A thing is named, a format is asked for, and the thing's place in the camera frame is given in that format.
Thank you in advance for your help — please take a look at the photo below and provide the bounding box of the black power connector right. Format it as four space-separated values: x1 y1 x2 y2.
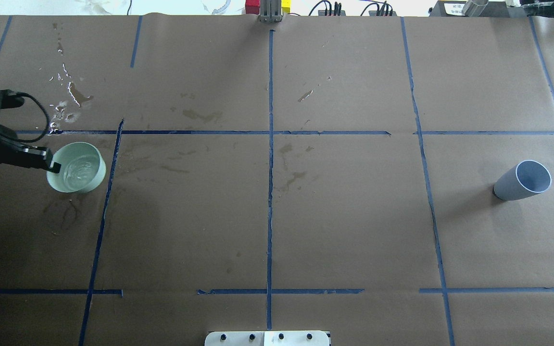
360 0 397 17

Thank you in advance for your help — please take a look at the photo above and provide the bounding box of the blue plastic cup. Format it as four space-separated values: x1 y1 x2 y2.
492 160 552 201

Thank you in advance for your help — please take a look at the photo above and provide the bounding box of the mint green bowl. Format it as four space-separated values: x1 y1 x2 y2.
47 142 106 193

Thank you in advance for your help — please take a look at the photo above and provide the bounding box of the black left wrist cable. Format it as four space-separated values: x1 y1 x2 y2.
0 88 50 145

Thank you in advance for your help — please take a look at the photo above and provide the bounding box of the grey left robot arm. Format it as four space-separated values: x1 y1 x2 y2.
0 135 62 173

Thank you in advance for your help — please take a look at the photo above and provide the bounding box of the yellow block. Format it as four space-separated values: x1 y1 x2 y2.
281 0 292 14

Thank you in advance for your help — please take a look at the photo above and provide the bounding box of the black power connector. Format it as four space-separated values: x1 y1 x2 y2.
308 0 347 17
360 0 397 17

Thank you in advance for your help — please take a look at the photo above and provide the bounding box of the aluminium camera post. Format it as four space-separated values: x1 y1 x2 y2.
259 0 283 23

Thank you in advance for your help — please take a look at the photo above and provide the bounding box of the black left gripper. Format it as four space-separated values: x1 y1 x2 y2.
0 125 62 173

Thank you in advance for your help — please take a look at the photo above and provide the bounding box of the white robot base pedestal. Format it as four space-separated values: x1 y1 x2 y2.
204 330 331 346

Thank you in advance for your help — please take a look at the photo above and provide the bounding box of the red block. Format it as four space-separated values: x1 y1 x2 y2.
244 0 260 15

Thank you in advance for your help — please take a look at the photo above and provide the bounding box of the black power connector left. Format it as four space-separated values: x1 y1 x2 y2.
308 0 347 17

